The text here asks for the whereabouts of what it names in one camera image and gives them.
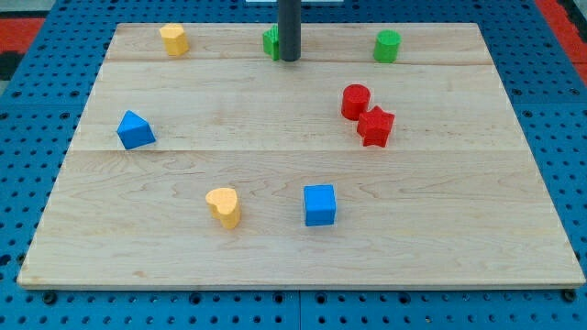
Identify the red star block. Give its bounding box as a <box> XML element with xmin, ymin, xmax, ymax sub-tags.
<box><xmin>357</xmin><ymin>105</ymin><xmax>395</xmax><ymax>148</ymax></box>

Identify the green star block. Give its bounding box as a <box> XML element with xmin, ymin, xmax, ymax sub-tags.
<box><xmin>262</xmin><ymin>25</ymin><xmax>280</xmax><ymax>61</ymax></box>

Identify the blue triangle block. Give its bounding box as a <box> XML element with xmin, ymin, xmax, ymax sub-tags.
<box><xmin>116</xmin><ymin>110</ymin><xmax>156</xmax><ymax>149</ymax></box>

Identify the blue cube block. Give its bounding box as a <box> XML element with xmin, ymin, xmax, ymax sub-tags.
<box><xmin>304</xmin><ymin>184</ymin><xmax>337</xmax><ymax>226</ymax></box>

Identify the yellow heart block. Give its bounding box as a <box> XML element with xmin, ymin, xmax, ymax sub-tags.
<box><xmin>205</xmin><ymin>188</ymin><xmax>241</xmax><ymax>229</ymax></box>

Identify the red cylinder block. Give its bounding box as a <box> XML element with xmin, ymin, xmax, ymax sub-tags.
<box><xmin>341</xmin><ymin>83</ymin><xmax>371</xmax><ymax>121</ymax></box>

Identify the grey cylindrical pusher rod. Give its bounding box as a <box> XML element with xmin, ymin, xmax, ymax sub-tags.
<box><xmin>278</xmin><ymin>0</ymin><xmax>301</xmax><ymax>61</ymax></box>

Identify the green cylinder block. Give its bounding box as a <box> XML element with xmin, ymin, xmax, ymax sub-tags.
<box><xmin>373</xmin><ymin>29</ymin><xmax>402</xmax><ymax>63</ymax></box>

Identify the wooden board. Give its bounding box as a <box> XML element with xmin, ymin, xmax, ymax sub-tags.
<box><xmin>17</xmin><ymin>23</ymin><xmax>585</xmax><ymax>291</ymax></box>

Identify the yellow hexagon block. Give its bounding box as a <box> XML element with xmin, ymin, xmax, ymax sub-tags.
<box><xmin>159</xmin><ymin>23</ymin><xmax>190</xmax><ymax>56</ymax></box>

